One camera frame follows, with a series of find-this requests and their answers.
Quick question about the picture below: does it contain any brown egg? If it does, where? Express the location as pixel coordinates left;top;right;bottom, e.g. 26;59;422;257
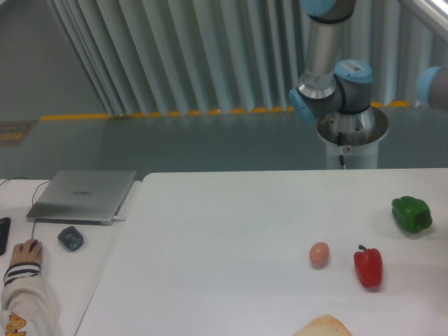
309;241;330;269

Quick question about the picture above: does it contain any white usb dongle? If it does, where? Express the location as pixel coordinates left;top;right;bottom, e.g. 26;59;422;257
112;216;126;222

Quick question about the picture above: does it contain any black mouse cable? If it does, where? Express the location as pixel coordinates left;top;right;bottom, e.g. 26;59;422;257
0;176;53;242

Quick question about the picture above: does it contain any black phone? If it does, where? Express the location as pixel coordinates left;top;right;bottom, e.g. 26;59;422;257
0;217;11;256

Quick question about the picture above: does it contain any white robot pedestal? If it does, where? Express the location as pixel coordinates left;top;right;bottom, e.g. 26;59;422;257
317;106;389;169

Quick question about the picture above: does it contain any grey pleated curtain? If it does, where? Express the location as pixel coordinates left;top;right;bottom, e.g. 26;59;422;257
49;1;447;117

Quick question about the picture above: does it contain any green bell pepper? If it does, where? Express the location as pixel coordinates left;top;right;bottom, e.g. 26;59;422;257
391;196;433;234

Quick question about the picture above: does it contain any cream striped sleeve forearm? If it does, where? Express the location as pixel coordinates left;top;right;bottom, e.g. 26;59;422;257
1;262;56;335

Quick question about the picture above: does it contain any dark grey small case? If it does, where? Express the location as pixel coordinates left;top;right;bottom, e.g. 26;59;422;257
57;226;85;252

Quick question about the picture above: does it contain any red bell pepper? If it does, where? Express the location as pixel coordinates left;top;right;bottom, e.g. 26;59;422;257
353;245;383;288

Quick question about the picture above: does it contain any silver closed laptop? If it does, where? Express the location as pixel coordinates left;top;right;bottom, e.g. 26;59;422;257
27;170;136;225

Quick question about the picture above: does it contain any person's hand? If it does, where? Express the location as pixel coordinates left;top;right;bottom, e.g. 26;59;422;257
9;239;43;270

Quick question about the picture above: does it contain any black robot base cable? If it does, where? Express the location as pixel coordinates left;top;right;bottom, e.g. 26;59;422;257
337;132;348;170

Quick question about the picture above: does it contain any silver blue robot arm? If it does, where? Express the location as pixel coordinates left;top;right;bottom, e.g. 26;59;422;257
289;1;447;121

